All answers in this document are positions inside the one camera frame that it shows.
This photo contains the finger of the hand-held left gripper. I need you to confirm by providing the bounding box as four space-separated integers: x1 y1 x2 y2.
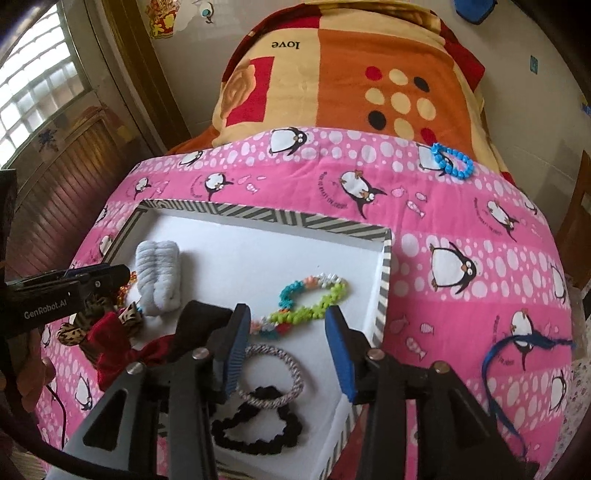
65 263 132 291

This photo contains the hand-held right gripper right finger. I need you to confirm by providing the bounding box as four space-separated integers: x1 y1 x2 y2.
324 305 527 480

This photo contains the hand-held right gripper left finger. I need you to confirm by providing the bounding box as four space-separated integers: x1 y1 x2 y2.
60 300 252 480

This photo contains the rainbow bead bracelet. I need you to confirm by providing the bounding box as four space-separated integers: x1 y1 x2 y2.
115 272 139 305

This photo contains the grey white hair tie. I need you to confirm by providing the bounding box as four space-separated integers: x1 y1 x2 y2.
235 342 304 409

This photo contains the leopard print bow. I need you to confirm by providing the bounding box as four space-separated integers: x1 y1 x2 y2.
56 298 141 347

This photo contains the grey fluffy scrunchie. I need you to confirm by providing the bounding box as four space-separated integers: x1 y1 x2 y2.
135 239 182 317

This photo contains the multicolour flower bead bracelet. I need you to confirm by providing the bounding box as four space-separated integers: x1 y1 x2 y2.
249 272 351 335

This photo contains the red velvet bow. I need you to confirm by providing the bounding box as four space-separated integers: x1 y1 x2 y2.
83 311 185 391

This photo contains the black scrunchie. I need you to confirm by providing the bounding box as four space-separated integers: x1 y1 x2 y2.
211 387 303 455

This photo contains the striped cardboard box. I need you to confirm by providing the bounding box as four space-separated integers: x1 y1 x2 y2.
99 198 393 480

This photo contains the person's left hand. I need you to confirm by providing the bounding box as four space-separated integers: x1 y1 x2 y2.
16 330 56 414

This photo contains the wooden slatted panel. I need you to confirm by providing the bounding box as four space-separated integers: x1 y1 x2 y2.
9 104 153 268

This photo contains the blue flower sticker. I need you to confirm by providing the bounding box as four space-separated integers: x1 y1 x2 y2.
37 129 61 153

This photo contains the pink penguin print blanket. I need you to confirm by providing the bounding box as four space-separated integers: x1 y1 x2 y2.
34 127 573 480

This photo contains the window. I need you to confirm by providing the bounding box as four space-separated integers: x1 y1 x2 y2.
0 0 93 162

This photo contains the wooden chair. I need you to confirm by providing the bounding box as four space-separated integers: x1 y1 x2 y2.
556 150 591 287

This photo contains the orange floral blanket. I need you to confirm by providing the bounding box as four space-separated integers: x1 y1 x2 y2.
166 0 518 185

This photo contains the blue fabric pouch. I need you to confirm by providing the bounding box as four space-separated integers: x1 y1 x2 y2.
452 0 497 24

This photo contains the black cable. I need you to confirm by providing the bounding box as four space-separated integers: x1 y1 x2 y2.
0 323 167 480

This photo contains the blue yarn string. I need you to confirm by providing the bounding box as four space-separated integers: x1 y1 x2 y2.
481 333 578 457

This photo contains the blue bead bracelet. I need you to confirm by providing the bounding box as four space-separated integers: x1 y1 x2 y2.
431 143 475 178

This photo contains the red yellow wall sticker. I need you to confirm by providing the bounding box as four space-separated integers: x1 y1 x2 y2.
145 0 181 40

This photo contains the bird wall sticker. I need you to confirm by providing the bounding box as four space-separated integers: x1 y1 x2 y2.
191 0 218 26

